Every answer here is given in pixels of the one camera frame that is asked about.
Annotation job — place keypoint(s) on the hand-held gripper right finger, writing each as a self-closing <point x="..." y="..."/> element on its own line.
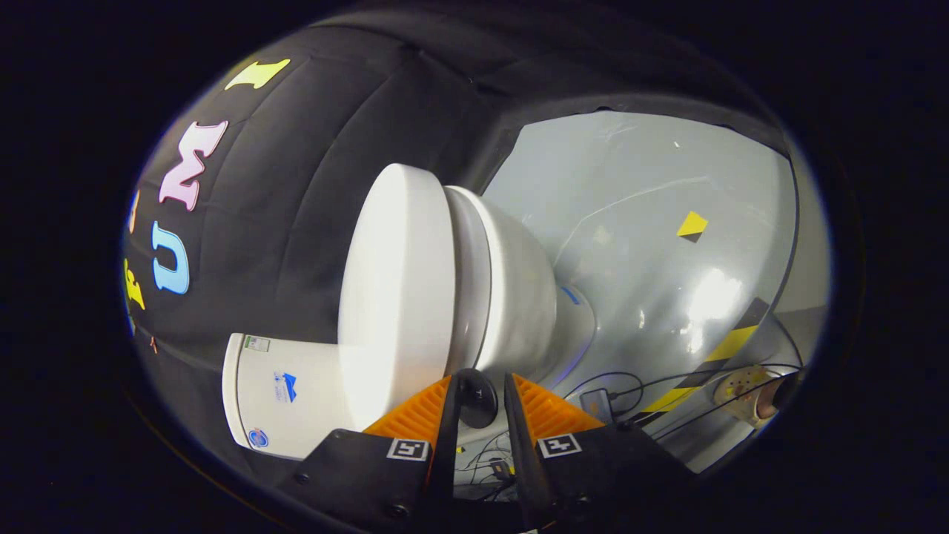
<point x="523" y="452"/>

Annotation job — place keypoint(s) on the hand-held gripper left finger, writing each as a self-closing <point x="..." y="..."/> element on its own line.
<point x="443" y="452"/>

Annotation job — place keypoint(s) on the black lid knob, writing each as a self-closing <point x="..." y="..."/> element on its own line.
<point x="478" y="398"/>

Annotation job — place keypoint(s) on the white toilet with tank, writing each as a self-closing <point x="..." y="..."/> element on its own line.
<point x="519" y="297"/>

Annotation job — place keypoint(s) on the white toilet seat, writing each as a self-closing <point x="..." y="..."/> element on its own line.
<point x="471" y="282"/>

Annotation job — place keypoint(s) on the person's cream sandal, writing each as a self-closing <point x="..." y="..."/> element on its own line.
<point x="745" y="389"/>

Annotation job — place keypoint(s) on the yellow black tape strip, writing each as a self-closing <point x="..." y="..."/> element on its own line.
<point x="730" y="343"/>

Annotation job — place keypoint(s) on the small yellow tape mark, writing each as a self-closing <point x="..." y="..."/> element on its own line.
<point x="692" y="222"/>

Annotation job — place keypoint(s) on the black backdrop cloth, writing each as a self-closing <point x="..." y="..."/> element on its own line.
<point x="296" y="185"/>

